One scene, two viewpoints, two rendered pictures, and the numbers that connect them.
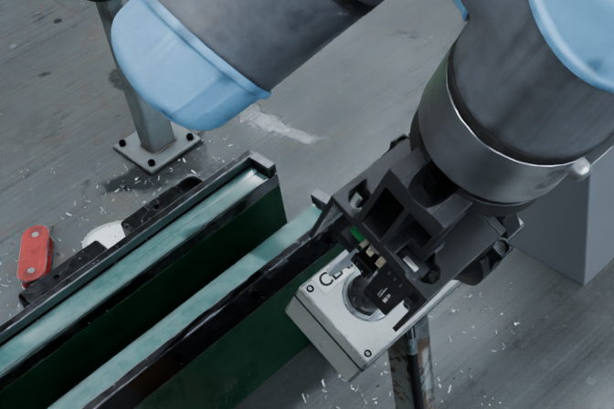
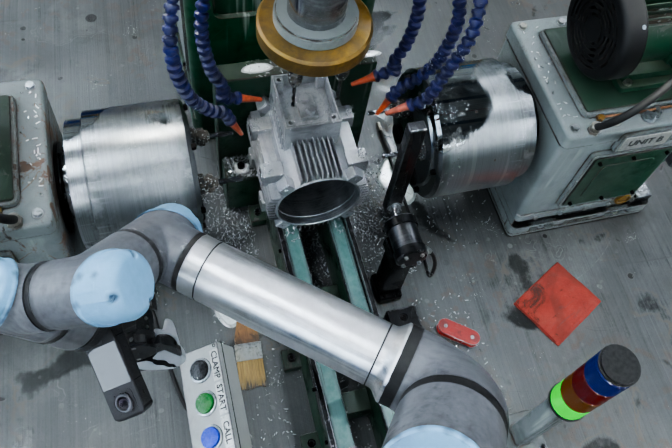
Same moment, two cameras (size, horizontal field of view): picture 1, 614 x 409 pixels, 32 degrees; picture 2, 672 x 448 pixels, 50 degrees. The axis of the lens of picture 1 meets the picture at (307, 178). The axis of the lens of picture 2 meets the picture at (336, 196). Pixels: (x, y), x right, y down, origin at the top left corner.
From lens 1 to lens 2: 91 cm
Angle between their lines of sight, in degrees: 61
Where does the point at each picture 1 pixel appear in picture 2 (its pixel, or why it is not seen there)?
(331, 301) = (205, 352)
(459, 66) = not seen: hidden behind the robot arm
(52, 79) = (628, 404)
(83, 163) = (527, 387)
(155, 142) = (513, 428)
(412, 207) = not seen: hidden behind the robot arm
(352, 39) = not seen: outside the picture
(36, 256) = (455, 331)
